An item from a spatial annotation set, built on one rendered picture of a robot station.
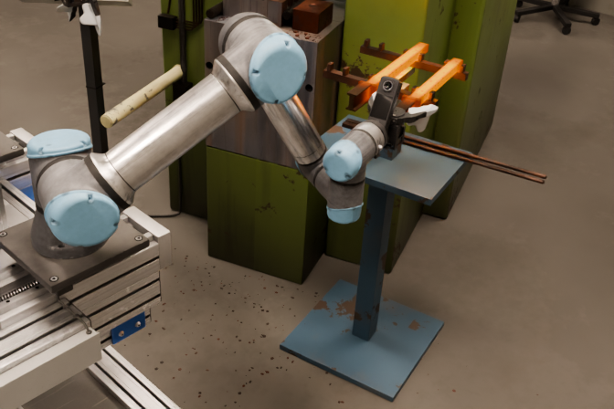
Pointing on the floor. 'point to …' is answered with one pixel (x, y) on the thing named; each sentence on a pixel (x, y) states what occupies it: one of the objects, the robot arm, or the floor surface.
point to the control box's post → (93, 85)
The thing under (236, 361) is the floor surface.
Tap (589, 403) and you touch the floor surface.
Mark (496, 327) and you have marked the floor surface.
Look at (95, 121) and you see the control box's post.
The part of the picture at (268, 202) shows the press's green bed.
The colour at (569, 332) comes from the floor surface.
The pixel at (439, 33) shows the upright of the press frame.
